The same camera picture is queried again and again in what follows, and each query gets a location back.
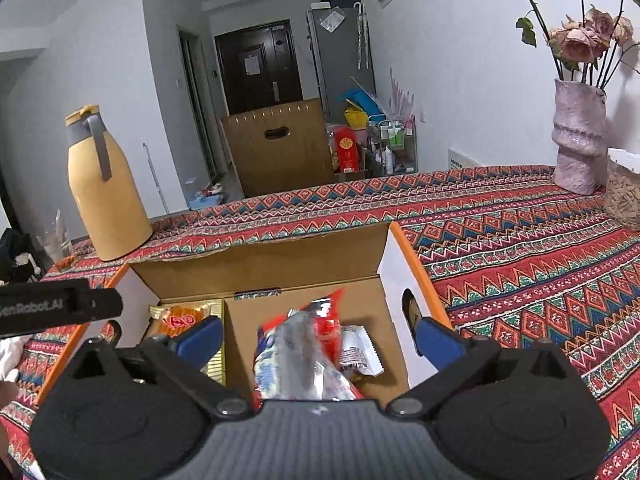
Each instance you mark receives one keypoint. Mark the white snack packet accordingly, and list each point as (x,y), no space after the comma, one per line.
(358,356)

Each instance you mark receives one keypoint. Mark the orange cardboard box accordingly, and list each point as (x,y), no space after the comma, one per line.
(374,266)

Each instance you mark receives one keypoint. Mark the orange gold snack packet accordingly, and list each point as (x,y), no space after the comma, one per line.
(196,333)

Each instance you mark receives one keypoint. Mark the white umbrella on fridge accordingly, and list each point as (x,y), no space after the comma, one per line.
(363,49)

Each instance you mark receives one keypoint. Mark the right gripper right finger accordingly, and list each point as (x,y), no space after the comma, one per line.
(461,364)

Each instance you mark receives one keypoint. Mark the person's left hand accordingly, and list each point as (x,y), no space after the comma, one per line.
(8,392)

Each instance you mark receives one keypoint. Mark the red silver snack bag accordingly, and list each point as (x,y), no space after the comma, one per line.
(297,357)

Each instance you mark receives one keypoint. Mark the patterned red tablecloth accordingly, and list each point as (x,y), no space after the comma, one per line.
(511,256)

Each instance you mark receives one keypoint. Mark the jar of seeds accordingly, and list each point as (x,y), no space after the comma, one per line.
(622,191)

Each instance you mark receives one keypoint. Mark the drinking glass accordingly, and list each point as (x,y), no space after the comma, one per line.
(58,245)

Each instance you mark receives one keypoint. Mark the yellow thermos jug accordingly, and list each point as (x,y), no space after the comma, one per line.
(103,187)

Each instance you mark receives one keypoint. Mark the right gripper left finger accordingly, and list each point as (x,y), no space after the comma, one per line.
(168,379)

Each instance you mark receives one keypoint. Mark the black entrance door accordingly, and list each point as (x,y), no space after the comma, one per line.
(258,67)

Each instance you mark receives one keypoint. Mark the grey refrigerator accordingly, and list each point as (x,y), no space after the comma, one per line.
(339,62)

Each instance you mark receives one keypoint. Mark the dried pink roses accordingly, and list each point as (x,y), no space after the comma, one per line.
(588,49)

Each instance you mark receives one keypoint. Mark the red gift box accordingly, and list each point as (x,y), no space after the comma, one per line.
(346,148)

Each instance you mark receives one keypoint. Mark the wooden chair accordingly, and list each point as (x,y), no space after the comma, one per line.
(280,148)

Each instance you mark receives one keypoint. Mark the wire storage cart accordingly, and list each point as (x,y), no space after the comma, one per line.
(391,146)

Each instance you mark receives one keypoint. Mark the pink textured vase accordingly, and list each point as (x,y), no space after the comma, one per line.
(579,132)

